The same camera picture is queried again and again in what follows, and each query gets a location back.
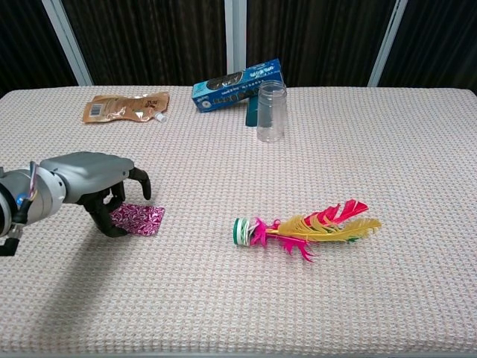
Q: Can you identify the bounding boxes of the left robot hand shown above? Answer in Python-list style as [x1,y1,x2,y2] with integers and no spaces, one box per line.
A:
[39,151,152,238]

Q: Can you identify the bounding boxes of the clear plastic jar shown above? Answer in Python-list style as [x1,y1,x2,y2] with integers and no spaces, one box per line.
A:
[256,79,288,143]

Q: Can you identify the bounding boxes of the pink patterned square packet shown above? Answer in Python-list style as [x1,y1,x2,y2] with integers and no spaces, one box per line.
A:
[110,202,166,237]

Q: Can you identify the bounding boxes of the grey partition post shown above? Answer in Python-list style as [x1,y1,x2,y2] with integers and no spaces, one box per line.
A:
[223,0,248,74]
[366,0,408,88]
[40,0,94,87]

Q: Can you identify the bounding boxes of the dark curtain panel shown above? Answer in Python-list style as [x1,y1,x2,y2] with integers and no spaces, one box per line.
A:
[245,0,397,88]
[60,0,229,87]
[0,0,78,98]
[377,0,477,95]

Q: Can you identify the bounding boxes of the pink yellow feather shuttlecock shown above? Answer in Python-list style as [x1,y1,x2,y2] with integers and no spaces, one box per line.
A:
[233,198,383,263]

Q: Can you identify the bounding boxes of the pink woven tablecloth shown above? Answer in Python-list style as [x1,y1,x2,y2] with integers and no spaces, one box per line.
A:
[0,85,477,356]

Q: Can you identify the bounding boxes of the blue cookie box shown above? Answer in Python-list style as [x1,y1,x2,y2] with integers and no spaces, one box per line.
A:
[191,57,285,114]

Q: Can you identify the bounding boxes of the brown foil spout pouch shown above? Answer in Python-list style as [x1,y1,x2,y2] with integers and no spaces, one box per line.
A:
[81,90,171,125]

